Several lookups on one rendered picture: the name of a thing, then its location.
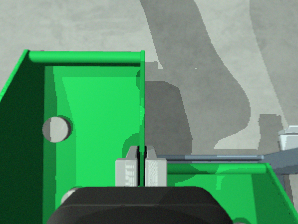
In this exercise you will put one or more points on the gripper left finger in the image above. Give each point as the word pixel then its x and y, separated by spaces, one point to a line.
pixel 127 170

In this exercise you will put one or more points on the dark grey metal shelf frame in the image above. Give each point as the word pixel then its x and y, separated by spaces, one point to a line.
pixel 285 161

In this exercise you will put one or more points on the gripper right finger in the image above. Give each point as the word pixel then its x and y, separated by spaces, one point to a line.
pixel 155 169

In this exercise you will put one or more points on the grey steel disc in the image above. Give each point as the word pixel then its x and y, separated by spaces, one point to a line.
pixel 68 194
pixel 56 129

